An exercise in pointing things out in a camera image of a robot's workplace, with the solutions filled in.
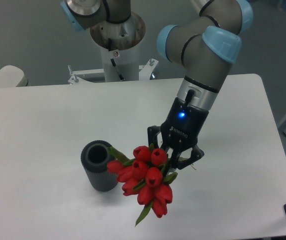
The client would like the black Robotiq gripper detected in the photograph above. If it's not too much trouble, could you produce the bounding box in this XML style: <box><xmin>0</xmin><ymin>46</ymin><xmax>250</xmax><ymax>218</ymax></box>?
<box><xmin>147</xmin><ymin>98</ymin><xmax>209</xmax><ymax>170</ymax></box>

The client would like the red tulip bouquet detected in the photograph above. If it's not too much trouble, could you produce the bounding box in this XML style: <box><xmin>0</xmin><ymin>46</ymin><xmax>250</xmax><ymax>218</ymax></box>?
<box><xmin>107</xmin><ymin>144</ymin><xmax>178</xmax><ymax>225</ymax></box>

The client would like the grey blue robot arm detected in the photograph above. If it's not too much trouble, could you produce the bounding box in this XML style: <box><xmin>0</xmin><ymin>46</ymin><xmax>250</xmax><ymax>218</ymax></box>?
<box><xmin>60</xmin><ymin>0</ymin><xmax>253</xmax><ymax>170</ymax></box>

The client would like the dark grey ribbed vase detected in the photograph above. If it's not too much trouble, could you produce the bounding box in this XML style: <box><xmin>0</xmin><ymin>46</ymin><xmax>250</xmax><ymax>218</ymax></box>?
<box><xmin>80</xmin><ymin>140</ymin><xmax>118</xmax><ymax>192</ymax></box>

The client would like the white chair armrest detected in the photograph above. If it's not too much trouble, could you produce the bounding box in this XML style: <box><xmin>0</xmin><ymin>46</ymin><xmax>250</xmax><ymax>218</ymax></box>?
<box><xmin>0</xmin><ymin>65</ymin><xmax>29</xmax><ymax>89</ymax></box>

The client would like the white metal base frame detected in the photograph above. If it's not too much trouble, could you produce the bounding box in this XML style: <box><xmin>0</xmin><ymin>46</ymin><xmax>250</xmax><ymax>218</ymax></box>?
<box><xmin>67</xmin><ymin>58</ymin><xmax>159</xmax><ymax>85</ymax></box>

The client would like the black cable on pedestal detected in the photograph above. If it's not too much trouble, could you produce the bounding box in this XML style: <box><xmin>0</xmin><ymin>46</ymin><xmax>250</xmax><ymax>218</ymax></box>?
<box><xmin>110</xmin><ymin>58</ymin><xmax>125</xmax><ymax>82</ymax></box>

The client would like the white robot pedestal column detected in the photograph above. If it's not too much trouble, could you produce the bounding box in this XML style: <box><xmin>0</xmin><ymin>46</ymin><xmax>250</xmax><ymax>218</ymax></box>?
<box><xmin>90</xmin><ymin>12</ymin><xmax>146</xmax><ymax>79</ymax></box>

